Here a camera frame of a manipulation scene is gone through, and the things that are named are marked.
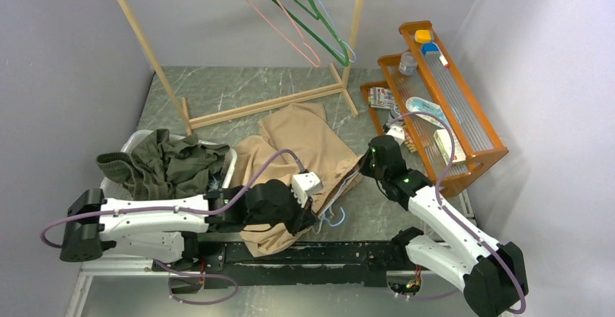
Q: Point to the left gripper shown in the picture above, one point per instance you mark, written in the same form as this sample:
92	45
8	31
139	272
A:
304	219

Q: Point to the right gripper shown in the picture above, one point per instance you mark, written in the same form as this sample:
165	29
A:
364	167

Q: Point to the beige shorts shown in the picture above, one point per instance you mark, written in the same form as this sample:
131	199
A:
303	129

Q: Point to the light blue wire hanger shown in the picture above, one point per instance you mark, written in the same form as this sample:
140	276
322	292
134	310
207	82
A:
345	55

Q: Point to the olive green shorts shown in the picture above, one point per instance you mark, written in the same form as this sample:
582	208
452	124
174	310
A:
160	167

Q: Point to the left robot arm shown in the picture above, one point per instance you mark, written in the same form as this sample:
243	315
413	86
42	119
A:
166	230

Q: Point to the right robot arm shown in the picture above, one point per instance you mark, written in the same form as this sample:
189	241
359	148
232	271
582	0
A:
491	275

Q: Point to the crayon pack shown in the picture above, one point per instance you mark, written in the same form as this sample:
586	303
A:
409	142

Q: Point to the round tin can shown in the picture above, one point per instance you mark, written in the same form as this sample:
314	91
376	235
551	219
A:
394	112

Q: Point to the colourful snack packet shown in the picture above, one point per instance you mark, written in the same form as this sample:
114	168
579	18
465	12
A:
381	98

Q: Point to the light blue oval package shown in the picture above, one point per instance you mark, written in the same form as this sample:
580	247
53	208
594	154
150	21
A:
429	111

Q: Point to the white red box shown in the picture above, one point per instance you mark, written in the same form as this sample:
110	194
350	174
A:
448	147

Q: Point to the orange wooden shelf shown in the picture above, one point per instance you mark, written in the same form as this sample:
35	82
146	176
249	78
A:
447	88

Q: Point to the clear plastic jar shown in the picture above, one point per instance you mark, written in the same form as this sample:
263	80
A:
407	64

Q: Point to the blue white box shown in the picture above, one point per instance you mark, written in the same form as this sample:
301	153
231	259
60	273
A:
431	49

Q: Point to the yellow sponge block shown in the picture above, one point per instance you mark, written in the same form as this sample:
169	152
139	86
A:
423	36

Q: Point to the wooden clothes rack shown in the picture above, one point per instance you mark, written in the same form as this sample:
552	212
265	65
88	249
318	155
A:
340	86

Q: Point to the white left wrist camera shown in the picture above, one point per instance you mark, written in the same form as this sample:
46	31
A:
305	185

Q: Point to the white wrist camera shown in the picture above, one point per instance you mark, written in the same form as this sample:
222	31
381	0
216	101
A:
397	133
305	185

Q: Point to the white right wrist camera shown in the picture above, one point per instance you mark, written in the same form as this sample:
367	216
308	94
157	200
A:
397	133

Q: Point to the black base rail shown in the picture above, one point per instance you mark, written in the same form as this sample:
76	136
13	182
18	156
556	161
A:
369	263

